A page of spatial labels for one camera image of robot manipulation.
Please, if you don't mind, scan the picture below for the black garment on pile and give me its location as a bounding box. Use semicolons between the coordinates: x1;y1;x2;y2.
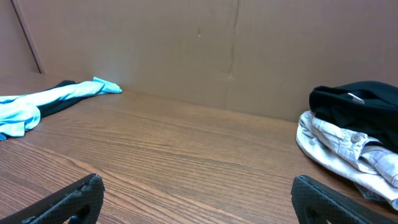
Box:
309;81;397;152

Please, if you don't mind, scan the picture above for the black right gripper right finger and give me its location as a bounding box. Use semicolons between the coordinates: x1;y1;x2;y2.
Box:
291;175;396;224

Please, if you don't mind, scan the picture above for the black garment on left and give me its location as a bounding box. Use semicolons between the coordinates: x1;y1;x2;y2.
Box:
38;96;88;118

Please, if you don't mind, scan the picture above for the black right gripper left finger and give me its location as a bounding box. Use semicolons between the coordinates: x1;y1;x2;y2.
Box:
1;174;105;224

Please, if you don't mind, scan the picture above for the beige button shirt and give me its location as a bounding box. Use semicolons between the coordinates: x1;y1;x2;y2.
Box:
296;111;397;210

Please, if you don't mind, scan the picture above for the light blue t-shirt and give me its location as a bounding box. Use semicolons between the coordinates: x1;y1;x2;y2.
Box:
1;77;122;141

